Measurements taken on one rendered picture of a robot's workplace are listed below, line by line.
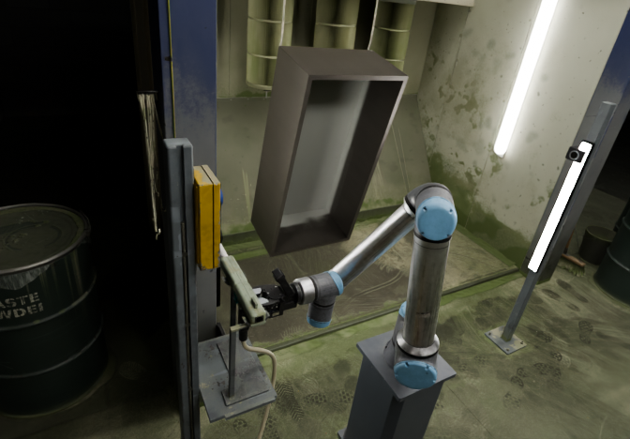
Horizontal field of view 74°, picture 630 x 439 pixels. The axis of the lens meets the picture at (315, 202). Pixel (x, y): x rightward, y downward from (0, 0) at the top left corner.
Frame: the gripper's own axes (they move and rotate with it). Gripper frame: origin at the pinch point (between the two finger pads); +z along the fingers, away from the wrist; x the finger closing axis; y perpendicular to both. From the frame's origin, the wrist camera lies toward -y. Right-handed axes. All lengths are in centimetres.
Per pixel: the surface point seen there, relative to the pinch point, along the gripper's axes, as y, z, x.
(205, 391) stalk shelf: 30.5, 12.3, -5.5
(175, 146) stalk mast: -54, 20, -1
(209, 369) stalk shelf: 30.6, 8.7, 2.7
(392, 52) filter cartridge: -47, -202, 196
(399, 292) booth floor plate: 103, -158, 74
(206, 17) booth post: -77, -1, 49
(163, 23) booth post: -74, 12, 49
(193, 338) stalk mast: 6.8, 15.9, -3.3
